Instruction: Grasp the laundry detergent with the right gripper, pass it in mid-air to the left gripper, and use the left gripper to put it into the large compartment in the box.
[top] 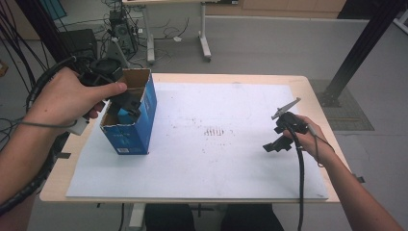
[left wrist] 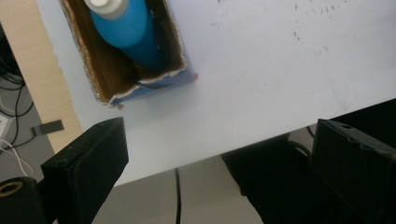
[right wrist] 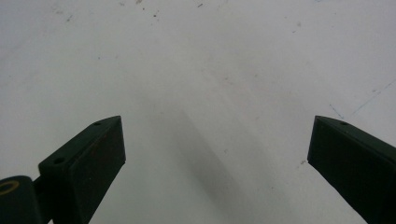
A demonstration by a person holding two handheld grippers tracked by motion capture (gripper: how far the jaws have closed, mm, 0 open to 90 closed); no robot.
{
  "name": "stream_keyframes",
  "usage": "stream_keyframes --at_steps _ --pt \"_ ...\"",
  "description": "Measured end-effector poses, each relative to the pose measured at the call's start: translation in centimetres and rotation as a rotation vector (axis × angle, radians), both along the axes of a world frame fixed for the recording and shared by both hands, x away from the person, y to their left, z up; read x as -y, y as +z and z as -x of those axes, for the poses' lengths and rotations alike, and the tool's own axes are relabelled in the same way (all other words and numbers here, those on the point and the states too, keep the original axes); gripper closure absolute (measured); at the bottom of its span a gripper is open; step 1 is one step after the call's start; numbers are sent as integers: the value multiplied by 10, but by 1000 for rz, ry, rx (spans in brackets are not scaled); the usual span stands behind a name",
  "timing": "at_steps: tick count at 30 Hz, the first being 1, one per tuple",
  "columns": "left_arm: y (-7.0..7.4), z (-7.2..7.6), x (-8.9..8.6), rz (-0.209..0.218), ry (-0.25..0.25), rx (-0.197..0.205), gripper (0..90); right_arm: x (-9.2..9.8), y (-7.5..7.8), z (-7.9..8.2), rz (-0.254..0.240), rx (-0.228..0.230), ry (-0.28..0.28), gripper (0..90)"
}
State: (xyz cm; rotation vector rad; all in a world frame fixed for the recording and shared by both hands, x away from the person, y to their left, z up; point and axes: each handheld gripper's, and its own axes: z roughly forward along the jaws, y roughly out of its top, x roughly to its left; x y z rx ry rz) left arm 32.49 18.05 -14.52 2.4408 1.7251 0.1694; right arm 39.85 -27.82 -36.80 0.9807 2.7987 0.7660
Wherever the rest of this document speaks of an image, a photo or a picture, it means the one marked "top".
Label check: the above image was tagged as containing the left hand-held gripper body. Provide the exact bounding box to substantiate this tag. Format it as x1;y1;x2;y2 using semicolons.
77;38;125;88

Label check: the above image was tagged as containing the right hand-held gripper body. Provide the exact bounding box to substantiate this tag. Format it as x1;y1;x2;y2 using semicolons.
271;97;309;135

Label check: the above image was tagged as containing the blue cardboard box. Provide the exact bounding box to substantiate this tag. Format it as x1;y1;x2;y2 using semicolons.
99;67;158;156

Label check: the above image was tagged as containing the person's right hand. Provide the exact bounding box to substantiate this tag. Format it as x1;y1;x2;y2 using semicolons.
283;115;338;167

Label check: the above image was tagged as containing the person's left hand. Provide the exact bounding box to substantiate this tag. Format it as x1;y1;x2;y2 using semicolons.
23;66;128;129

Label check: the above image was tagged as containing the black box case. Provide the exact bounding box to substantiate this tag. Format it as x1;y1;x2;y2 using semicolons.
59;28;99;61

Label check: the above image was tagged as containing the black computer tower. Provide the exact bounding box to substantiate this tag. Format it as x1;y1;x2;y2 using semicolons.
109;9;139;56

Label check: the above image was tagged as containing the grey base mat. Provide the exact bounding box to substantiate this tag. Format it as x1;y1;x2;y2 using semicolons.
309;79;375;132

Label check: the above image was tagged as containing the white table sheet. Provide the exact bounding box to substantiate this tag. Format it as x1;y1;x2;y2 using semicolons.
65;81;329;200

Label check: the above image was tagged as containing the person's right leg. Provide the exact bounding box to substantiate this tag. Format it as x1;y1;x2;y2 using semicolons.
220;203;285;231

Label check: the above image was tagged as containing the person's leg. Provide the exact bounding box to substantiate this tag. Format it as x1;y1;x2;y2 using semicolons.
220;203;285;231
143;203;196;231

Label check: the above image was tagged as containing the teal panel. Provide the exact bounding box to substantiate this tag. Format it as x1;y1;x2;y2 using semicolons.
39;0;68;20

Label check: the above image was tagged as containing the white table leg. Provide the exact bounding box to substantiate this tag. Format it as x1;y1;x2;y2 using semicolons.
129;202;146;229

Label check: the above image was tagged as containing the light wood cabinet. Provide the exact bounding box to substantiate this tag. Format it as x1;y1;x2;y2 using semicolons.
205;0;347;18

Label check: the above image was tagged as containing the person's left leg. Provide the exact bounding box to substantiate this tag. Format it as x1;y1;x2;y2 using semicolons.
143;203;196;231

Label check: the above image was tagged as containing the grey wrist cord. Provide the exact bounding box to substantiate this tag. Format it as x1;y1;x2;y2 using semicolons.
15;118;80;129
309;124;336;168

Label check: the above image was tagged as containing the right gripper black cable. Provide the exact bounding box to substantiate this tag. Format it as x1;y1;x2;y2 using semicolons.
287;123;306;231

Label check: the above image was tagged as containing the tangle of black cables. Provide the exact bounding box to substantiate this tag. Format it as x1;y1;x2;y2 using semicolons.
0;0;145;152

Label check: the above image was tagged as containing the black aluminium frame post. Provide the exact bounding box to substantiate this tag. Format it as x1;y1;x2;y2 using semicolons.
13;0;85;65
319;0;408;107

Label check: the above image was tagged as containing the white desk frame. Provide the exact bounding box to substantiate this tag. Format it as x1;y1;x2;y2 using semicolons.
121;0;240;65

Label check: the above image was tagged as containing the thin black cable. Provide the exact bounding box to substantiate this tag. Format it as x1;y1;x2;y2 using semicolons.
118;202;125;231

